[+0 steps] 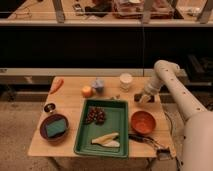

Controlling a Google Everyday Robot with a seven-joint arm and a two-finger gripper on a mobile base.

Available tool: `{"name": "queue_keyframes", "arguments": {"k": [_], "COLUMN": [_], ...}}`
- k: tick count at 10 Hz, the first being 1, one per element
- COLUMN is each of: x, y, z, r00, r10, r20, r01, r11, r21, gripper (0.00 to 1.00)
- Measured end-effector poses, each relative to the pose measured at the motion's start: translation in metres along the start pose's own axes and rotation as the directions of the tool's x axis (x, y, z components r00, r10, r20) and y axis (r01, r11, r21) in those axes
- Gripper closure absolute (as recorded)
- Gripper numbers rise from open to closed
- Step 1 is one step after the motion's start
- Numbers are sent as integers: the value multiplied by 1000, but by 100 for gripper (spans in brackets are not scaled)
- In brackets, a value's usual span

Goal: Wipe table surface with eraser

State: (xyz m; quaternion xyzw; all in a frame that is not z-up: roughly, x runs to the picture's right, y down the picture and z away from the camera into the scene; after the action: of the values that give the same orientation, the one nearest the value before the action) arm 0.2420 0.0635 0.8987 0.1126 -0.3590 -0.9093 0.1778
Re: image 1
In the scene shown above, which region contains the black handled brush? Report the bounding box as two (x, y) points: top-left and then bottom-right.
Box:
(128, 134), (172, 160)

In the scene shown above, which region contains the grey crumpled cup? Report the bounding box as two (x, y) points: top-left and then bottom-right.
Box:
(92, 78), (104, 94)

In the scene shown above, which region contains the green plastic tray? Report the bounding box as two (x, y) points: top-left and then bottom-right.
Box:
(74, 99), (129, 158)

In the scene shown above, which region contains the white plastic cup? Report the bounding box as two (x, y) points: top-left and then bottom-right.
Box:
(119, 73), (133, 91)

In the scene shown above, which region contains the orange carrot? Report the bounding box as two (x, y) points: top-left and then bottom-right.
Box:
(49, 79), (64, 94)

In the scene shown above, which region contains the dark purple bowl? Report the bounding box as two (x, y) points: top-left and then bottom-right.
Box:
(40, 114), (69, 141)

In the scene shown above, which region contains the small metal can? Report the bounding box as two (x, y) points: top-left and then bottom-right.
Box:
(44, 103), (56, 114)

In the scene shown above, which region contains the orange bowl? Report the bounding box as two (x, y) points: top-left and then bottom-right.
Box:
(131, 111), (156, 135)

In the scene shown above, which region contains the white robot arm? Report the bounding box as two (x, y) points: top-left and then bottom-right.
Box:
(140, 60), (213, 171)

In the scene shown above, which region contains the black eraser block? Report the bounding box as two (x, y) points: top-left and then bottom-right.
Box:
(134, 93), (154, 103)

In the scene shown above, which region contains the teal sponge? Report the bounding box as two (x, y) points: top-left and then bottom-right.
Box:
(46, 119), (66, 137)

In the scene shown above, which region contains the orange fruit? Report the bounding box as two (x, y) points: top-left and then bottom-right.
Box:
(81, 86), (93, 98)

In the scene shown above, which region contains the bunch of dark grapes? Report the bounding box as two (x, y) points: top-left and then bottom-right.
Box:
(85, 107), (106, 125)

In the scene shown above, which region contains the small metal object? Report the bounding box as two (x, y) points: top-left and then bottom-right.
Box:
(110, 94), (120, 100)

